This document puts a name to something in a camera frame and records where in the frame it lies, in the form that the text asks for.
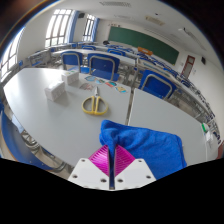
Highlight large bright window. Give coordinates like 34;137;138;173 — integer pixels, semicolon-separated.
0;26;27;83
82;13;96;43
44;8;74;48

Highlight white cardboard box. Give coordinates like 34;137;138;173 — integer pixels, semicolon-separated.
61;69;81;86
44;80;67;103

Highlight blue curtain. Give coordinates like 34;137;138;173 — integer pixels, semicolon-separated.
66;9;81;44
92;17;101;42

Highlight brown classroom door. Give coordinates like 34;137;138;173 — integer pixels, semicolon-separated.
182;54;196;80

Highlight blue terry towel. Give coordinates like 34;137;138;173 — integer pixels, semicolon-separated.
98;119;188;181

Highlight ceiling air conditioner unit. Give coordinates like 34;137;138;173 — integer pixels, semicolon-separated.
144;15;166;27

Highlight ceiling air vent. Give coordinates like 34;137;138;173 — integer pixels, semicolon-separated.
98;1;133;9

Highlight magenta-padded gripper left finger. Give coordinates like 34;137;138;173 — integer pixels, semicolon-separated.
67;144;113;192

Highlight orange lectern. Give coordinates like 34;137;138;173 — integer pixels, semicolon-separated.
136;46;154;57

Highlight ceiling projector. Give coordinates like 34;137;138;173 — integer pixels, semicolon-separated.
177;26;192;35

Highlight rows of grey desks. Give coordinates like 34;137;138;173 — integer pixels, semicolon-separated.
28;41;214;121

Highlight yellow-handled scissors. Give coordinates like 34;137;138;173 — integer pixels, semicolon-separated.
81;86;110;117

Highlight green-edged white packet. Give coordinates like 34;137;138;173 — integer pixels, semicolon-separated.
200;122;211;134

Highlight small white packet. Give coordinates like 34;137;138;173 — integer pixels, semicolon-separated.
204;131;215;145

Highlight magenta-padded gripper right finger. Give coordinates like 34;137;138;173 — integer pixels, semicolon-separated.
113;145;157;191

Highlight green chalkboard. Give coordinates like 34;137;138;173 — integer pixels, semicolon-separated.
107;25;181;66

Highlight group of blue chairs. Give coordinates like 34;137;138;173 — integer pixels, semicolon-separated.
76;41;222;136

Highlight blue metal-framed chair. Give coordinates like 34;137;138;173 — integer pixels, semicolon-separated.
60;50;84;73
87;53;121;82
0;108;46;165
138;69;178;101

